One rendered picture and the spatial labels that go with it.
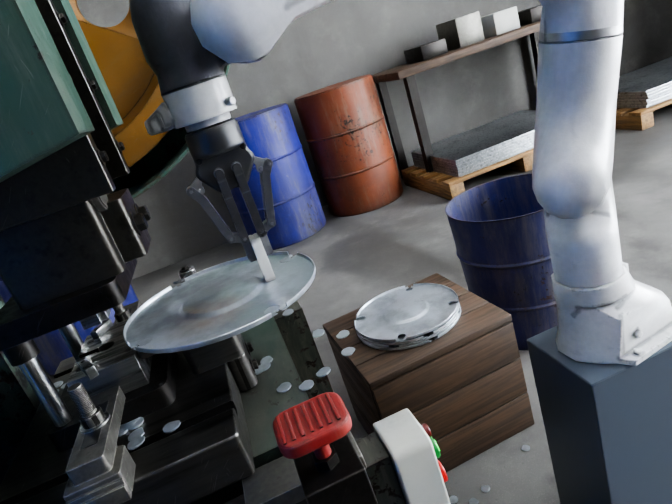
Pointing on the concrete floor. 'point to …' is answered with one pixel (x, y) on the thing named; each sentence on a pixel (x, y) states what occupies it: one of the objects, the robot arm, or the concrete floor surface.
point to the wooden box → (443, 379)
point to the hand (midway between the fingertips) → (261, 257)
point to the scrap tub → (506, 251)
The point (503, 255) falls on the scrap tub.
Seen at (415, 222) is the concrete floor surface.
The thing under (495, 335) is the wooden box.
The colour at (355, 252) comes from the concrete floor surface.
